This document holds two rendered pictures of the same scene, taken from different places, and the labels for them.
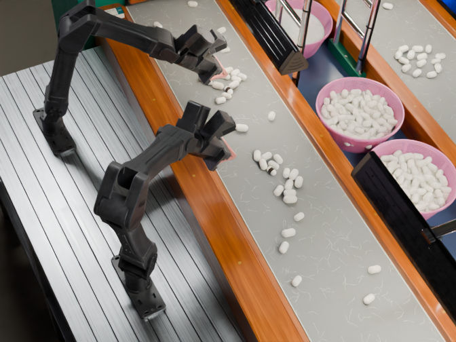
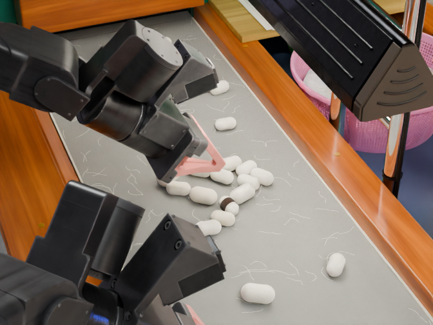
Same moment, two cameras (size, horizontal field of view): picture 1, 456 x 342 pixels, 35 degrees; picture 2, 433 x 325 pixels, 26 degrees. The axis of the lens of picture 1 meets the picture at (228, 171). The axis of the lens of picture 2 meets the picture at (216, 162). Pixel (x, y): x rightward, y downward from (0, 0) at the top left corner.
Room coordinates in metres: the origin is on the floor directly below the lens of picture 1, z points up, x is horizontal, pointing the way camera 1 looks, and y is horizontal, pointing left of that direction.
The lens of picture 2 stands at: (0.66, -0.06, 1.50)
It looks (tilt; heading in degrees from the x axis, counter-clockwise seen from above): 36 degrees down; 6
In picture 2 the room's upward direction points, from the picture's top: straight up
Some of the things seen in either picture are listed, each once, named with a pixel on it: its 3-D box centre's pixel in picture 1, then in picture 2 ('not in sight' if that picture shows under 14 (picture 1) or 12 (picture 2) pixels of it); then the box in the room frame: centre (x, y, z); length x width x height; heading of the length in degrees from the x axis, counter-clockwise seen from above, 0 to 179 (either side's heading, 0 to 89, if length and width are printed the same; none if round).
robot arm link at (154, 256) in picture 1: (136, 258); not in sight; (0.94, 0.21, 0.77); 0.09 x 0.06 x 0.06; 67
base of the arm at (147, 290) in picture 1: (137, 275); not in sight; (0.93, 0.21, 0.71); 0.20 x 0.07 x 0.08; 33
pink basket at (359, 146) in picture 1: (357, 118); not in sight; (1.53, -0.38, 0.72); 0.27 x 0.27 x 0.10
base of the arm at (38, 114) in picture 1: (52, 121); not in sight; (1.43, 0.53, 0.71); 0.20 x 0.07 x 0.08; 33
